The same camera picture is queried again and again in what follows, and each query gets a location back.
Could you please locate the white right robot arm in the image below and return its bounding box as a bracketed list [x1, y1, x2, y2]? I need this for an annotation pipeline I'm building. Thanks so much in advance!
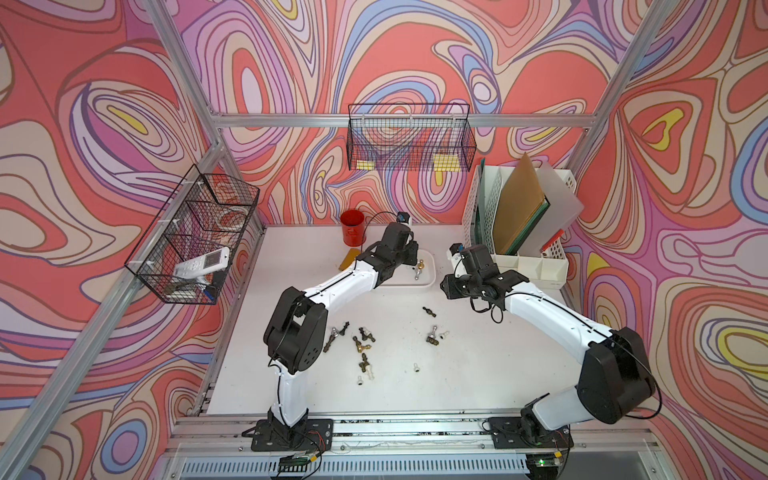
[440, 243, 658, 443]

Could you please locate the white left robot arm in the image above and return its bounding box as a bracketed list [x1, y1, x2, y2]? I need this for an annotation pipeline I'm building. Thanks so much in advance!
[263, 213, 418, 430]

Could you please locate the white storage box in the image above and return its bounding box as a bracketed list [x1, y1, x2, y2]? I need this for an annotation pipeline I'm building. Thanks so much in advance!
[381, 249, 436, 290]

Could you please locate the dark silver chess piece left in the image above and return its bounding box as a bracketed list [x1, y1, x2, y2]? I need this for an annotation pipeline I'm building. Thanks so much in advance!
[323, 322, 350, 353]

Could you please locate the green folder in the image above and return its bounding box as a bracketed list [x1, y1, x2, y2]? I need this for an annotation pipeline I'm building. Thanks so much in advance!
[506, 198, 550, 255]

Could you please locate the yellow sponge pad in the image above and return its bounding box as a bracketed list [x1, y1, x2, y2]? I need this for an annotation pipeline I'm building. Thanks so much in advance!
[338, 248, 361, 272]

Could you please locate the red metal cup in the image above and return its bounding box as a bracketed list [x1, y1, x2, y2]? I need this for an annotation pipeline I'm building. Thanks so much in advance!
[340, 209, 366, 247]

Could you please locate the white file organizer rack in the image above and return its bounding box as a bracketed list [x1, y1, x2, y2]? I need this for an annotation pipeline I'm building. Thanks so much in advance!
[462, 162, 583, 290]

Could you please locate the brown cardboard folder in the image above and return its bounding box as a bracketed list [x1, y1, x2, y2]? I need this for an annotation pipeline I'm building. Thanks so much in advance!
[493, 154, 550, 255]

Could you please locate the grey plastic sheet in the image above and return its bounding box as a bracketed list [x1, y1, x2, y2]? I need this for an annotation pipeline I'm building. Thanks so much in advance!
[518, 164, 584, 257]

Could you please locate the white remote control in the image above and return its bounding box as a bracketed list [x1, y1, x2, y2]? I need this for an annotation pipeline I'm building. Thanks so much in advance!
[173, 247, 230, 280]

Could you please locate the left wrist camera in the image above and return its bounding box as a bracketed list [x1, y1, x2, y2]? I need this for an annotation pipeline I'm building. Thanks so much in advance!
[396, 211, 412, 226]

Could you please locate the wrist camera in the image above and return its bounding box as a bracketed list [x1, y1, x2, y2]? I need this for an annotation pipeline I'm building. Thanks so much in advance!
[448, 243, 466, 278]
[396, 211, 412, 226]

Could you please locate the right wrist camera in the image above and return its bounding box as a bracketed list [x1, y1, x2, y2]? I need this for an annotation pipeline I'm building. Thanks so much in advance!
[448, 243, 466, 278]

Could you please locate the black wire basket back wall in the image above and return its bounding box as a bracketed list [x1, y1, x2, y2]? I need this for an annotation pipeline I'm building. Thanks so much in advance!
[346, 101, 476, 173]

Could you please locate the black wire basket wall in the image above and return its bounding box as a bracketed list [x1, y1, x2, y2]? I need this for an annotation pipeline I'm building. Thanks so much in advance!
[346, 101, 476, 173]
[125, 166, 260, 305]

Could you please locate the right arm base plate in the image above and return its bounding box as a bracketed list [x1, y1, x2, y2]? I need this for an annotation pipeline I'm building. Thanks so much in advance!
[486, 417, 574, 450]

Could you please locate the black wire basket left wall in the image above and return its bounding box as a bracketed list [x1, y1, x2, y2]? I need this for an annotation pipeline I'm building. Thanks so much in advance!
[125, 166, 260, 305]

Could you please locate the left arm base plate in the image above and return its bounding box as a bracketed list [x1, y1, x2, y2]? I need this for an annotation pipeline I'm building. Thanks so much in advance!
[241, 418, 334, 453]

